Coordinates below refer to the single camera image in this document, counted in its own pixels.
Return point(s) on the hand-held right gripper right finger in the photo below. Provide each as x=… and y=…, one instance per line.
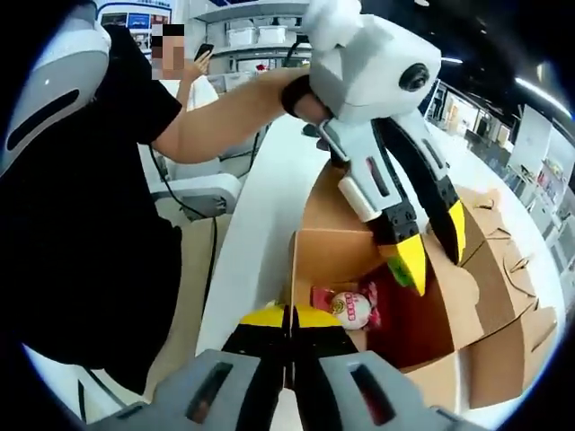
x=359, y=399

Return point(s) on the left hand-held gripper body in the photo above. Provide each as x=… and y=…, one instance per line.
x=359, y=72

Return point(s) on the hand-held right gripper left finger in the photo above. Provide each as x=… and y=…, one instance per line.
x=211, y=395

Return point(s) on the brown paper box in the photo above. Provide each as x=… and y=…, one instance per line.
x=516, y=287
x=332, y=256
x=516, y=359
x=485, y=220

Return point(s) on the pink round item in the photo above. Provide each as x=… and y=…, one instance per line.
x=350, y=307

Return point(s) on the person's left hand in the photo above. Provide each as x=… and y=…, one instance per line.
x=312, y=110

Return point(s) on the white storage bin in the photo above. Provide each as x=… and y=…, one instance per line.
x=242, y=37
x=272, y=35

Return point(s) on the white storage shelf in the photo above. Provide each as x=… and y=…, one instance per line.
x=242, y=12

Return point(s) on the ceiling strip light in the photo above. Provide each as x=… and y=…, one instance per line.
x=543, y=92

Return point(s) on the black phone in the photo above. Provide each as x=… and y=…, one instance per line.
x=204, y=51

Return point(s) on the white chair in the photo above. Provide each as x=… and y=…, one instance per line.
x=202, y=188

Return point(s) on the person's black shirt body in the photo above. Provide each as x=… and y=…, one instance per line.
x=67, y=247

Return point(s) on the white grey worn device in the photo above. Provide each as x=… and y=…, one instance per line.
x=58, y=67

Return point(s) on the wall poster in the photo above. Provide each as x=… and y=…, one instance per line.
x=135, y=20

